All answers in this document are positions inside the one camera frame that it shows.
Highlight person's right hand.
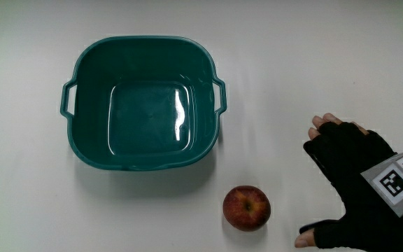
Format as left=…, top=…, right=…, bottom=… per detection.
left=294, top=112, right=403, bottom=252

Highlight red apple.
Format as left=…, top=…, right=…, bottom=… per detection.
left=222, top=185, right=271, bottom=232

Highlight white desk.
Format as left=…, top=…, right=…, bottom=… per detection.
left=0, top=0, right=403, bottom=252

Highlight green plastic basin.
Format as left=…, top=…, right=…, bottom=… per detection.
left=59, top=34, right=228, bottom=172

